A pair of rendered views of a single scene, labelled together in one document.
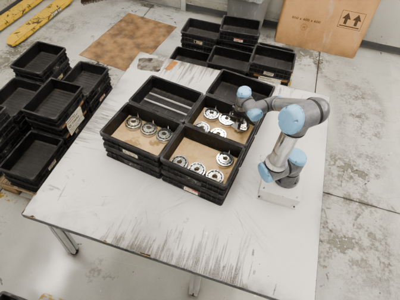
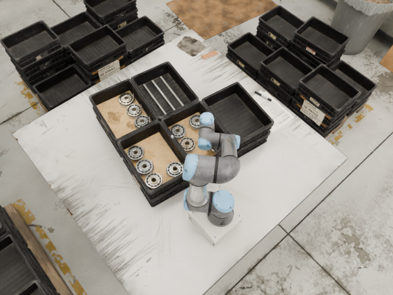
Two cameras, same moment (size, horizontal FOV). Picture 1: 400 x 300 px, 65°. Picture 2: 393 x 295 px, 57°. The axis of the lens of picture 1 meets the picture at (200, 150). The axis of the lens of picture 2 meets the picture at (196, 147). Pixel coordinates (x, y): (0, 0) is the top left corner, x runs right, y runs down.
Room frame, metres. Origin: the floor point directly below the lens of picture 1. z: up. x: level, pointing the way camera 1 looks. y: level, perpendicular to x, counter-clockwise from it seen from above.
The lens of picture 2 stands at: (0.35, -0.77, 2.77)
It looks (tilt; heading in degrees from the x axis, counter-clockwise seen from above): 59 degrees down; 32
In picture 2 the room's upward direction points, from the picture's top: 3 degrees clockwise
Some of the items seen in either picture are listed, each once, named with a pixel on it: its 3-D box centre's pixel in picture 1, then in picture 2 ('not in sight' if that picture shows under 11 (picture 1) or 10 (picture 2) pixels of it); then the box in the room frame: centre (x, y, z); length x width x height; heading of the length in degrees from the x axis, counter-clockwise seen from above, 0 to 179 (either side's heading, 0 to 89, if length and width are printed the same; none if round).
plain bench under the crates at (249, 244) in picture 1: (199, 174); (179, 169); (1.32, -0.01, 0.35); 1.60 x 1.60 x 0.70; 77
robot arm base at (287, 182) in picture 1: (288, 172); (221, 211); (1.05, -0.51, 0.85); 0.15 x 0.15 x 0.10
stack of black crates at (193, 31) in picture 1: (201, 41); (280, 35); (3.09, 0.08, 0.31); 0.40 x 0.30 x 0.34; 77
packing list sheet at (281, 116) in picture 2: not in sight; (268, 110); (1.94, -0.35, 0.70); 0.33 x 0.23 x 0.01; 77
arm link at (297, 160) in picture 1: (293, 161); (221, 203); (1.04, -0.51, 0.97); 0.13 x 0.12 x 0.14; 119
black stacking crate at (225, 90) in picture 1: (239, 96); (235, 116); (1.64, -0.24, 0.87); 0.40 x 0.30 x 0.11; 68
